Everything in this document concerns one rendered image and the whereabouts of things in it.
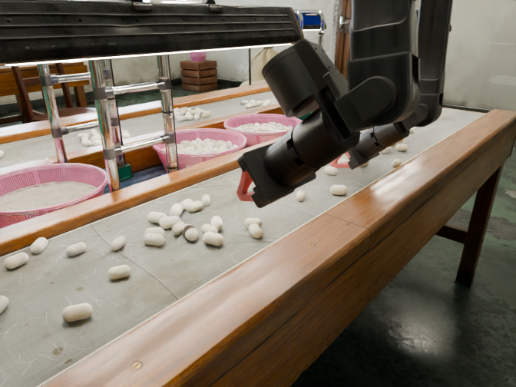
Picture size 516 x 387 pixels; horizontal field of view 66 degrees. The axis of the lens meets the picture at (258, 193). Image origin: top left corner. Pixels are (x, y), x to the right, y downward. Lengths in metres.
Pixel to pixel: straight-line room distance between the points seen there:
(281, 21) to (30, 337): 0.70
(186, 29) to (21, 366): 0.52
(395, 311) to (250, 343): 1.31
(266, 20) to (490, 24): 4.62
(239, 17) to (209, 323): 0.55
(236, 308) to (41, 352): 0.23
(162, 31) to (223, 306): 0.42
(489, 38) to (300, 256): 4.89
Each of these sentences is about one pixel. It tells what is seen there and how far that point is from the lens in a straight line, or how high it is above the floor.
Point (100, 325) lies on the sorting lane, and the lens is 0.56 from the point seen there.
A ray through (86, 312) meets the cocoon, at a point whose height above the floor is 0.75.
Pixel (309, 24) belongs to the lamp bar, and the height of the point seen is 1.06.
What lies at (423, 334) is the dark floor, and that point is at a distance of 1.71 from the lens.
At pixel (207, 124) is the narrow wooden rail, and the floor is 0.76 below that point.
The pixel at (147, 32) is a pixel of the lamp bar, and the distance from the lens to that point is 0.66.
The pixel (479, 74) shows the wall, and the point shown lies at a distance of 5.40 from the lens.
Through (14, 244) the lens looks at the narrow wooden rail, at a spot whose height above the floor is 0.75.
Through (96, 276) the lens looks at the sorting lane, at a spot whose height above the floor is 0.74.
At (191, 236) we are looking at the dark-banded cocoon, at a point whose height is 0.75.
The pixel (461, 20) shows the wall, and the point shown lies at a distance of 5.41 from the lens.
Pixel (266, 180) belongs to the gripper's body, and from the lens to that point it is 0.48.
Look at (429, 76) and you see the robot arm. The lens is 0.86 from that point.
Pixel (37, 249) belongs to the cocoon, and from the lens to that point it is 0.73.
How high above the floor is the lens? 1.09
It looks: 24 degrees down
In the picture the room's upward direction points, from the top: straight up
